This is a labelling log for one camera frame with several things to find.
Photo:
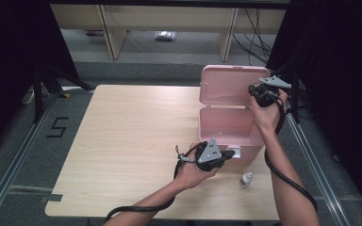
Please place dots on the person's right hand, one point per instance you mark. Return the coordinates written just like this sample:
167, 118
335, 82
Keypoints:
267, 117

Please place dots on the person's left hand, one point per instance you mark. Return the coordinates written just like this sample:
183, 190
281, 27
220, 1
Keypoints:
190, 174

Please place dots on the aluminium floor rail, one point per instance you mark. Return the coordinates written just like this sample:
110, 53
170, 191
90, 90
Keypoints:
12, 163
320, 175

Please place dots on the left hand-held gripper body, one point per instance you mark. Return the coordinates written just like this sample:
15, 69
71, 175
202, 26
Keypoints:
209, 153

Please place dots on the small white dropper bottle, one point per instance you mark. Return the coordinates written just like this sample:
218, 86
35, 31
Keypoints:
246, 180

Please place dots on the black tape strip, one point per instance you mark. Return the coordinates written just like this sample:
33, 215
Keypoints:
52, 198

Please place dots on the pink plastic storage box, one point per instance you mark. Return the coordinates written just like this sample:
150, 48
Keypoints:
226, 122

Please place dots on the yellow black tape piece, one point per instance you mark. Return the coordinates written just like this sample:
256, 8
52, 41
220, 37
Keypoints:
64, 95

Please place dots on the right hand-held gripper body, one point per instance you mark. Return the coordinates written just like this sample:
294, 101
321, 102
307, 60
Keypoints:
275, 82

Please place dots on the white object on floor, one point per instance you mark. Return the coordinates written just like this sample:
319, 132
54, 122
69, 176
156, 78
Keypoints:
28, 97

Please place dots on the beige wooden desk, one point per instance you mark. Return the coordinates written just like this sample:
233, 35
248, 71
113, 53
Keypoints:
169, 19

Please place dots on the clear plastic bag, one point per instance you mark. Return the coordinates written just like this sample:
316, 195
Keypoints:
166, 35

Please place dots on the black curtain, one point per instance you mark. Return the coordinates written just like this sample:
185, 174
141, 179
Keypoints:
342, 78
12, 47

